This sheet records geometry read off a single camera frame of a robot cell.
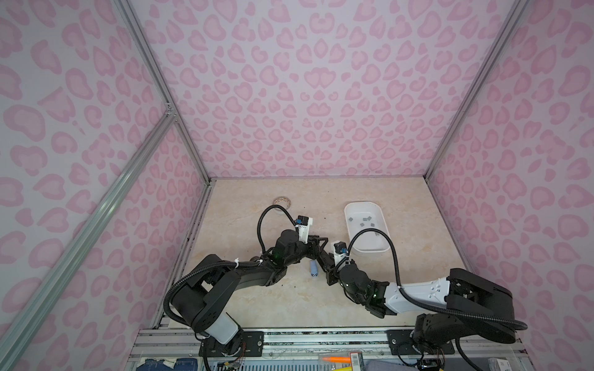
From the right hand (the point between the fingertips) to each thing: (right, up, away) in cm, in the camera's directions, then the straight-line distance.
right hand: (325, 256), depth 82 cm
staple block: (+18, +9, +19) cm, 28 cm away
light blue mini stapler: (-4, -6, +5) cm, 9 cm away
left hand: (+1, +7, +2) cm, 7 cm away
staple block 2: (+23, +9, +20) cm, 31 cm away
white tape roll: (-18, +19, +28) cm, 38 cm away
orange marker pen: (+3, -28, -13) cm, 31 cm away
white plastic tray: (+19, +13, +22) cm, 32 cm away
